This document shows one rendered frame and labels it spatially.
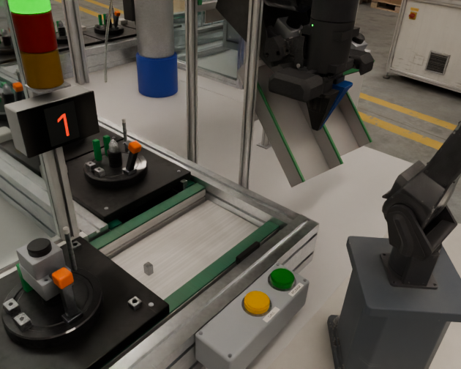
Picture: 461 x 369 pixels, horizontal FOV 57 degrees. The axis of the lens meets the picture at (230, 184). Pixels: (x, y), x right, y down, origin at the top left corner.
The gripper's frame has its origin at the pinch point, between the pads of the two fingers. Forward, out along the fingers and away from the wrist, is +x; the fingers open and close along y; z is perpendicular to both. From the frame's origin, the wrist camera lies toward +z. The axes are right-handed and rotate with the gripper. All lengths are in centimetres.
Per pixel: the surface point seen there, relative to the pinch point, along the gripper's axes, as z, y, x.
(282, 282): -2.0, 7.6, 27.7
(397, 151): 59, -248, 124
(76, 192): 45, 16, 27
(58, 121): 29.0, 24.7, 3.4
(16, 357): 16, 43, 28
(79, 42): 128, -39, 21
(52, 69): 29.1, 24.0, -4.1
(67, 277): 14.0, 35.0, 17.4
